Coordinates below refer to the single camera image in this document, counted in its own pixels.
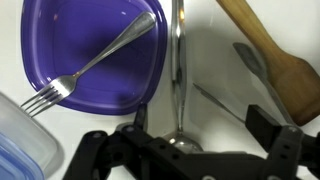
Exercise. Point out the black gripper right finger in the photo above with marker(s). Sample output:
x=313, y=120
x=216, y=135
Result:
x=283, y=146

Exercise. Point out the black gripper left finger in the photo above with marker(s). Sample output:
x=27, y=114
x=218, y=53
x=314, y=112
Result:
x=106, y=153

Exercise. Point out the silver serving spoon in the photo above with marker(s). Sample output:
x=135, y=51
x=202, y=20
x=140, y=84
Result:
x=178, y=50

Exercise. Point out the clear lunchbox light blue lid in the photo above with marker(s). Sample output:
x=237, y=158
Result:
x=20, y=143

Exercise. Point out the short wooden spatula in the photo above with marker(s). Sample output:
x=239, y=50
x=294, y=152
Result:
x=286, y=73

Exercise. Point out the grey metal spatula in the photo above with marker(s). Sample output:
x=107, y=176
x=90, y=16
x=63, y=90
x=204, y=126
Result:
x=250, y=57

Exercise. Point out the purple plate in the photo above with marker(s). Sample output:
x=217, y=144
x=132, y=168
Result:
x=100, y=53

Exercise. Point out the silver fork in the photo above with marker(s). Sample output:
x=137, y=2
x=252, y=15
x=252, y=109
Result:
x=110, y=50

